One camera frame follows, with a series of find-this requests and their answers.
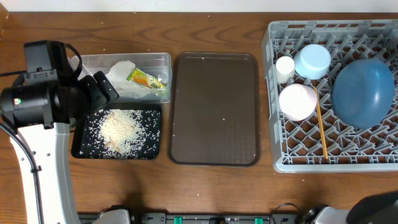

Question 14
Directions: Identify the white napkin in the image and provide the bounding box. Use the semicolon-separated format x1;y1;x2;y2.
106;60;148;98

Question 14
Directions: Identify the rice leftovers pile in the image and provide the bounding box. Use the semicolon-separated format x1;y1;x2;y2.
79;108;161;157

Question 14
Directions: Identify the green yellow snack wrapper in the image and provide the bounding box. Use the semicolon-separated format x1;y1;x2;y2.
126;68;165;89

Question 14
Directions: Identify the cream plastic cup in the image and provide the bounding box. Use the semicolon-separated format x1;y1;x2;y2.
275;56;295;83

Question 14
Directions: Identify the pink bowl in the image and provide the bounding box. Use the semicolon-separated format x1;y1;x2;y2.
279;83;317;121

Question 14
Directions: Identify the light blue small bowl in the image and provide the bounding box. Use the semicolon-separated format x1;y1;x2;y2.
294;44;331;80

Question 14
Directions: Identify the wooden chopstick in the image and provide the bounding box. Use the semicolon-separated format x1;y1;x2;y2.
313;86;328;159
314;86;329;160

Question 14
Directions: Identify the grey dishwasher rack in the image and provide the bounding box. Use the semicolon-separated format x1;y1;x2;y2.
261;19;397;173

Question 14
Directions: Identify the dark blue plate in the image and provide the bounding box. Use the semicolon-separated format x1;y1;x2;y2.
331;59;394;129

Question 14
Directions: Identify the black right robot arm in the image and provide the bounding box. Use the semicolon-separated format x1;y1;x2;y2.
295;191;397;224

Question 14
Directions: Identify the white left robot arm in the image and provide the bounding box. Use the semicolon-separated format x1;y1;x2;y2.
1;70;118;223

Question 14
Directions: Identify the black tray bin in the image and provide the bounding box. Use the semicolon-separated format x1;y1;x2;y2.
70;103;162;161

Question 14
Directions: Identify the clear plastic bin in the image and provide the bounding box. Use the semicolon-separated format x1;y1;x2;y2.
78;53;172;103

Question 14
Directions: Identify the brown serving tray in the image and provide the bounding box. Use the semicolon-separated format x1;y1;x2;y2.
168;52;261;167

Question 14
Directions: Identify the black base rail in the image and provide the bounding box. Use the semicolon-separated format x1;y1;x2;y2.
77;212;299;224

